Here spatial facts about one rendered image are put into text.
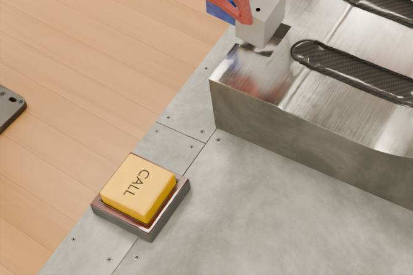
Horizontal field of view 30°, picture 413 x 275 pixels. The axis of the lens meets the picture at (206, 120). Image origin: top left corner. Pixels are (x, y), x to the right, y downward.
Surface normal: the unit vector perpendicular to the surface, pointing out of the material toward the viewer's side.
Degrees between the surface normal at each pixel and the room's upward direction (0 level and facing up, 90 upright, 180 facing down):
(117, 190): 0
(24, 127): 0
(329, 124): 3
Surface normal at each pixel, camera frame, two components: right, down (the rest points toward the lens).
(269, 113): -0.52, 0.71
